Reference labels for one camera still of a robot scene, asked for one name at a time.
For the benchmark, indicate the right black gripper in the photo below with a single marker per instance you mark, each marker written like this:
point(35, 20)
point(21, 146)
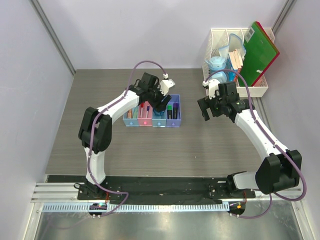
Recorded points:
point(206, 103)

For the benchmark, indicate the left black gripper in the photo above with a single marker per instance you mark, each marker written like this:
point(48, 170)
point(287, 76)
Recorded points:
point(159, 105)

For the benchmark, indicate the green cap black highlighter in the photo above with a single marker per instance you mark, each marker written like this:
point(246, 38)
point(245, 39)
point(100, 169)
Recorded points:
point(169, 112)

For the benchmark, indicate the purple cap black highlighter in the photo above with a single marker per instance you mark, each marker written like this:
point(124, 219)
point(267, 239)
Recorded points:
point(175, 111)

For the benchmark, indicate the blue cap whiteboard marker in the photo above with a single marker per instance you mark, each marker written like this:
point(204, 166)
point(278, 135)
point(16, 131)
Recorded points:
point(147, 112)

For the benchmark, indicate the purple drawer box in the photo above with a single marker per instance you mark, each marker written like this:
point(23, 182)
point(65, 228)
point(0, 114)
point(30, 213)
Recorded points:
point(174, 123)

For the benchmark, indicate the pink drawer box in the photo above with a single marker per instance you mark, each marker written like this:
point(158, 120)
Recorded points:
point(143, 122)

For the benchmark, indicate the red cap whiteboard marker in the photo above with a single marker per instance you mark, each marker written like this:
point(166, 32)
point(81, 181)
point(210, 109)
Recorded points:
point(141, 110)

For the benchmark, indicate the light green mini highlighter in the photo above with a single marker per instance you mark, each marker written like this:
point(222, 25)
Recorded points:
point(135, 113)

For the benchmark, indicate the orange mini highlighter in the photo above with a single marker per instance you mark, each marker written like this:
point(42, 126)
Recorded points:
point(130, 114)

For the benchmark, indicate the blue white tape roll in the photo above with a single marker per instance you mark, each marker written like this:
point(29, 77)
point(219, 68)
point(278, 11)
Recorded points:
point(159, 113)

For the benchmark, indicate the light blue drawer box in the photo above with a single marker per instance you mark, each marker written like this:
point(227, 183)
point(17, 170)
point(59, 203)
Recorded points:
point(130, 122)

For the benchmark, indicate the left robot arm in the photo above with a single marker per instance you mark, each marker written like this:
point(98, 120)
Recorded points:
point(95, 131)

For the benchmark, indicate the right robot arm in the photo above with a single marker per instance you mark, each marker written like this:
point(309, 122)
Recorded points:
point(280, 166)

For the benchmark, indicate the lower blue tape dispenser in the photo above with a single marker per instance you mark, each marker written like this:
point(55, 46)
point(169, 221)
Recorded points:
point(220, 76)

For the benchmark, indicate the blue red card box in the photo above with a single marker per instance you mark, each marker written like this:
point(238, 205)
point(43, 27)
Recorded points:
point(231, 76)

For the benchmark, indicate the wooden sticks bundle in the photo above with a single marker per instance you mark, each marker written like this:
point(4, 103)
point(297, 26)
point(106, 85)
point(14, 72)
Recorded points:
point(236, 59)

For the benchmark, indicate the white plastic organizer basket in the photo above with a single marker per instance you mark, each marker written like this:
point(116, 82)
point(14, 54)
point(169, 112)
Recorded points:
point(219, 37)

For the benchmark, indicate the clear blue zip bag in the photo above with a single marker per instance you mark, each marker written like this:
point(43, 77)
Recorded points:
point(234, 43)

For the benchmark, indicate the green plastic folder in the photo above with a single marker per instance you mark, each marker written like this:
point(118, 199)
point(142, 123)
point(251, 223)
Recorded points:
point(247, 71)

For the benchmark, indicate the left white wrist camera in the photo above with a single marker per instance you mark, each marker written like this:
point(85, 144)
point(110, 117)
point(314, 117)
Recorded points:
point(166, 85)

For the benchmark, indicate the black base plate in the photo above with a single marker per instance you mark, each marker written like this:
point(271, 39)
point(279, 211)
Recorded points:
point(145, 190)

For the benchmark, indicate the right corner aluminium post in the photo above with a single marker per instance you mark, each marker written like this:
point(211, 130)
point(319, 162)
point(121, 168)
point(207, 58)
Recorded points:
point(285, 11)

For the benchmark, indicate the corner aluminium post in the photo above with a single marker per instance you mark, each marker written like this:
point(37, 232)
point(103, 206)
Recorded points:
point(285, 11)
point(52, 35)

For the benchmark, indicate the slotted cable duct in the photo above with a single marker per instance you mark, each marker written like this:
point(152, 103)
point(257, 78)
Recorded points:
point(91, 207)

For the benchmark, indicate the left corner aluminium post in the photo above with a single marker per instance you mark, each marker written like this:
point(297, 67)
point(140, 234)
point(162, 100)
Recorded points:
point(52, 35)

